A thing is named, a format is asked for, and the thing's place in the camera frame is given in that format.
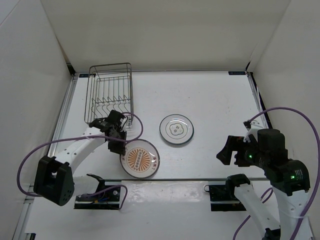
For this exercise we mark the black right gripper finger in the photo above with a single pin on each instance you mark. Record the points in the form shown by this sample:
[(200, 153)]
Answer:
[(225, 154), (235, 143)]

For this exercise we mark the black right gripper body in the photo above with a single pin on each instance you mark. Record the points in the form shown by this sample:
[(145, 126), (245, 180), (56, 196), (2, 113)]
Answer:
[(251, 156)]

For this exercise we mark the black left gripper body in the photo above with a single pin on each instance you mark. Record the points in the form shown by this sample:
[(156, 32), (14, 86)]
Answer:
[(118, 130)]

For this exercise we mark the white plate orange sunburst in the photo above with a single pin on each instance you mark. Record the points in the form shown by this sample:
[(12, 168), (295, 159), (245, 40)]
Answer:
[(141, 159)]

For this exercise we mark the white plate green flower outline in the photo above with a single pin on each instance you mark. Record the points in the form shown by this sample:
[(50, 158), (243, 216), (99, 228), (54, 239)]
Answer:
[(177, 137)]

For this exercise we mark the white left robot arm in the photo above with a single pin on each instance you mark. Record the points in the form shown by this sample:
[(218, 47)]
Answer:
[(55, 179)]

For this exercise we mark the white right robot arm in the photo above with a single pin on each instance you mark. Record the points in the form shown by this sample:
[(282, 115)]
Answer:
[(289, 179)]

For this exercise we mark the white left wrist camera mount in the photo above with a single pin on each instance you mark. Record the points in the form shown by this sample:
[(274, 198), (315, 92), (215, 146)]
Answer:
[(123, 122)]

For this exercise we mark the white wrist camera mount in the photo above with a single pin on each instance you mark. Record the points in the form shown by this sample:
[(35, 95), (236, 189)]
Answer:
[(123, 122), (252, 130)]

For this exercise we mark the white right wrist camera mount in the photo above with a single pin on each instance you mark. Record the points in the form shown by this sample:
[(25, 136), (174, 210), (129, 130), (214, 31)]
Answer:
[(252, 130)]

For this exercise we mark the metal wire dish rack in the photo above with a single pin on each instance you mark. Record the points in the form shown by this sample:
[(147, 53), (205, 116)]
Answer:
[(109, 87)]

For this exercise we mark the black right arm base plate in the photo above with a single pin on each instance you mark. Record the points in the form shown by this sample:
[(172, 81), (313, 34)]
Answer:
[(221, 201)]

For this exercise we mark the metal rail front bar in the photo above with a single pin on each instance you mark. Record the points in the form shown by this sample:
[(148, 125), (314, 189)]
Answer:
[(181, 179)]

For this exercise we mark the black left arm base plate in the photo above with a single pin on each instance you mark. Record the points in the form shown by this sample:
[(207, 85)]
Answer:
[(107, 200)]

